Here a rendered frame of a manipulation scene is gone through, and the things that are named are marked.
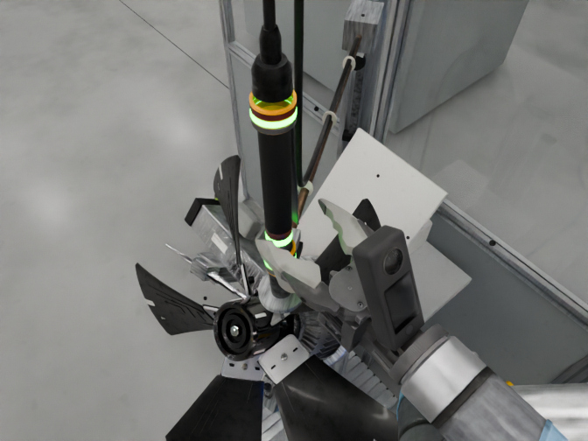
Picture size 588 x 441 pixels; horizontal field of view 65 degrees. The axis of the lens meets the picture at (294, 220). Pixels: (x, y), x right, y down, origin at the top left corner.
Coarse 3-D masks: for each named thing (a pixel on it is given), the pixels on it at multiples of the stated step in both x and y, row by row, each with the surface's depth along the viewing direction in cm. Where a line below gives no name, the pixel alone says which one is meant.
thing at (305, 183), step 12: (264, 0) 35; (300, 0) 43; (264, 12) 36; (300, 12) 44; (264, 24) 36; (300, 24) 45; (300, 36) 46; (300, 48) 47; (300, 60) 48; (348, 60) 89; (300, 72) 50; (300, 84) 51; (300, 96) 52; (336, 96) 83; (300, 108) 53; (300, 120) 55; (324, 120) 81; (336, 120) 81; (300, 132) 56; (324, 132) 77; (300, 144) 58; (300, 156) 60; (312, 156) 74; (300, 168) 62; (312, 168) 72; (300, 180) 64
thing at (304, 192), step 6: (360, 36) 97; (354, 54) 93; (348, 72) 89; (342, 90) 86; (336, 108) 83; (330, 126) 80; (324, 144) 77; (318, 156) 76; (318, 162) 75; (312, 174) 73; (312, 180) 73; (300, 192) 71; (306, 192) 71; (300, 198) 70; (306, 198) 71; (300, 204) 69; (300, 210) 69; (300, 216) 69; (294, 222) 67
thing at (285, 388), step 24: (312, 360) 92; (288, 384) 89; (312, 384) 89; (336, 384) 89; (288, 408) 87; (312, 408) 87; (336, 408) 87; (360, 408) 87; (384, 408) 86; (288, 432) 86; (312, 432) 85; (336, 432) 85; (360, 432) 85; (384, 432) 84
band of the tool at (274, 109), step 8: (296, 96) 42; (256, 104) 44; (264, 104) 45; (272, 104) 45; (280, 104) 45; (288, 104) 45; (264, 112) 41; (272, 112) 41; (280, 112) 41; (264, 128) 42; (272, 128) 42; (280, 128) 42
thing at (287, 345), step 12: (288, 336) 95; (276, 348) 93; (288, 348) 93; (300, 348) 94; (264, 360) 92; (276, 360) 92; (288, 360) 92; (300, 360) 92; (276, 372) 91; (288, 372) 91
